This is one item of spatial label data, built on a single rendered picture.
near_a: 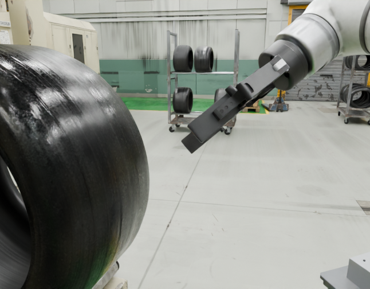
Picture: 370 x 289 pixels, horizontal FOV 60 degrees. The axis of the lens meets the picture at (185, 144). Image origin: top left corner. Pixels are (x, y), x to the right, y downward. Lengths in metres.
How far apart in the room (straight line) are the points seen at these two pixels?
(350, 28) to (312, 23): 0.05
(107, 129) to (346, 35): 0.41
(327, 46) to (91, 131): 0.39
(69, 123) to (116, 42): 12.23
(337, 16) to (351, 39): 0.04
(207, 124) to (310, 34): 0.22
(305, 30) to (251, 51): 11.25
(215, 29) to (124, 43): 3.42
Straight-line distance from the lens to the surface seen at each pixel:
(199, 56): 6.08
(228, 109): 0.42
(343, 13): 0.56
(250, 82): 0.42
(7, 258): 0.97
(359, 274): 1.33
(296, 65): 0.52
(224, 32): 11.84
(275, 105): 9.25
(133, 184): 0.62
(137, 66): 12.38
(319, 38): 0.54
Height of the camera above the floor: 1.42
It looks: 15 degrees down
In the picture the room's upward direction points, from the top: straight up
